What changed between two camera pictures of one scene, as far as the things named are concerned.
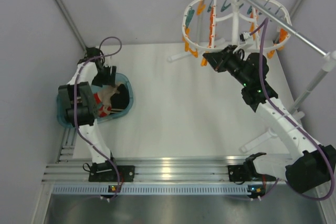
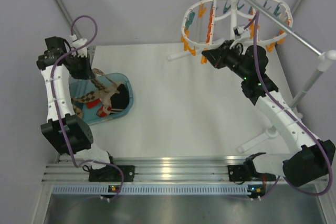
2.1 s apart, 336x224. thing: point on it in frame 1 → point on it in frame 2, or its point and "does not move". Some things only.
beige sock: x=105 y=93 does not move
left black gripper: x=108 y=78 → x=86 y=73
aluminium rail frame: x=70 y=169 does not move
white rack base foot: x=258 y=141 does not move
